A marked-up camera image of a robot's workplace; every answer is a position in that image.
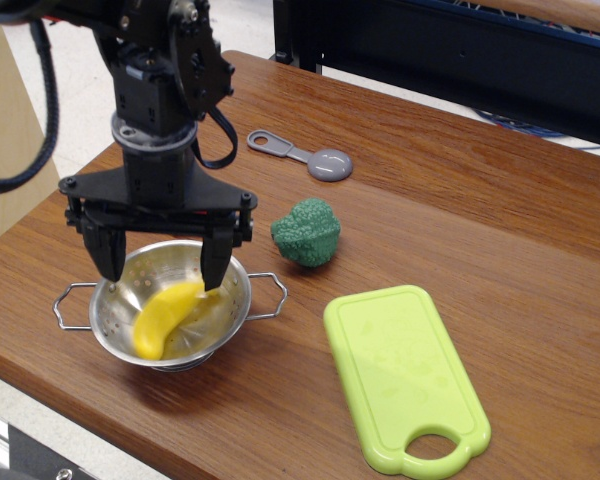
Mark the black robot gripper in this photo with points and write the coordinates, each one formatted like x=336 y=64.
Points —
x=162 y=187

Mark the yellow toy banana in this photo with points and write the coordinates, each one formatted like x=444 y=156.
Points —
x=163 y=312

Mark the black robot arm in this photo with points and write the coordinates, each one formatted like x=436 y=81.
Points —
x=168 y=75

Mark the stainless steel colander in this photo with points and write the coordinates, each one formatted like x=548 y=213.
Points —
x=148 y=270

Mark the green toy broccoli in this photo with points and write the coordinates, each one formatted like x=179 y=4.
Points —
x=309 y=234

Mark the grey plastic measuring spoon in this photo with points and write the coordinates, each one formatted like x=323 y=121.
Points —
x=326 y=165

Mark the light wooden panel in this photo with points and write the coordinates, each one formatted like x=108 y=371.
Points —
x=20 y=138

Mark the black base with screw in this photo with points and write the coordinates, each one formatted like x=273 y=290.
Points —
x=23 y=457

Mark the lime green cutting board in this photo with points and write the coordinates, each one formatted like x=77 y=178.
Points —
x=414 y=408

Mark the dark blue metal frame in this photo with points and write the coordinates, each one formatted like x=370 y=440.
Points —
x=533 y=61

